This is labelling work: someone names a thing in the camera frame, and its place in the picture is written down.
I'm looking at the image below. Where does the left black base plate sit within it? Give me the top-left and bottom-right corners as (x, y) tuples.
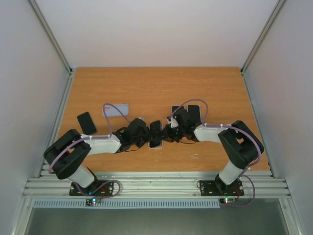
(69, 180), (119, 197)

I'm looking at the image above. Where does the aluminium front rail frame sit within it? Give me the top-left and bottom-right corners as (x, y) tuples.
(22, 170), (291, 199)

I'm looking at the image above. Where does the black phone lilac edge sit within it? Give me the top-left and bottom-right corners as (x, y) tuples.
(149, 120), (162, 142)

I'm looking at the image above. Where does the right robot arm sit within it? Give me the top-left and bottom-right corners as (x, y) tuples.
(162, 108), (264, 194)

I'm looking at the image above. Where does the purple cable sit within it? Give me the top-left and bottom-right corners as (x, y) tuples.
(171, 98), (262, 208)
(47, 103), (133, 197)

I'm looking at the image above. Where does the left small circuit board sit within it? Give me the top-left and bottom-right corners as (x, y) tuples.
(85, 198), (101, 206)

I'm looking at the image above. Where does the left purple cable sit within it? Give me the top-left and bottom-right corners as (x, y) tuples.
(47, 103), (133, 197)

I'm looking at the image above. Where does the left aluminium corner post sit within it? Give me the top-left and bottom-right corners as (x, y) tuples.
(27, 0), (73, 75)

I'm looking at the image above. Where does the lavender phone case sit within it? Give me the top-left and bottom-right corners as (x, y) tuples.
(102, 103), (129, 117)

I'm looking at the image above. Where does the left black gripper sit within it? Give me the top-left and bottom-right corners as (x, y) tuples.
(132, 125), (160, 148)

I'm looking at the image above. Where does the aluminium corner post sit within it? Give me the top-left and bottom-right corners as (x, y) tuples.
(27, 0), (73, 75)
(240, 0), (287, 75)

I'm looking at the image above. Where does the pink clear phone case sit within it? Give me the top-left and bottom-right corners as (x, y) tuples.
(148, 141), (162, 149)

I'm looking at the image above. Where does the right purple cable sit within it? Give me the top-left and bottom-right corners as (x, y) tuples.
(171, 98), (262, 208)

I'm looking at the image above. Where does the grey slotted cable duct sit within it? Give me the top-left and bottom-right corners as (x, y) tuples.
(33, 198), (220, 209)

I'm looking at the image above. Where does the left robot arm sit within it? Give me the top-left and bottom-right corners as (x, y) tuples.
(44, 118), (150, 195)

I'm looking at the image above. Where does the small circuit board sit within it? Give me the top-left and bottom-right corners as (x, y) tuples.
(220, 198), (239, 204)
(85, 198), (101, 206)

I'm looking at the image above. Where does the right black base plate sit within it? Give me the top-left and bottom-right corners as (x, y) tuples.
(196, 180), (245, 196)

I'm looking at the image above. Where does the right small circuit board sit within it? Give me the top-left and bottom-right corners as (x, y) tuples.
(220, 198), (239, 204)

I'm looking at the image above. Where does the black phone blue edge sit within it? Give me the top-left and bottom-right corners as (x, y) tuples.
(187, 105), (201, 123)

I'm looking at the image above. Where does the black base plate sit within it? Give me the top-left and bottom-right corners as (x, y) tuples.
(196, 180), (245, 196)
(69, 180), (119, 197)

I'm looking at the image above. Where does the right aluminium corner post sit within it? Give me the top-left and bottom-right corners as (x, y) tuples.
(240, 0), (287, 75)

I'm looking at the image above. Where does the black phone pink edge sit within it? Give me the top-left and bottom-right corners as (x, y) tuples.
(172, 105), (184, 115)

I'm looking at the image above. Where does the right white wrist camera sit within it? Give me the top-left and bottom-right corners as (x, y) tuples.
(167, 116), (179, 128)

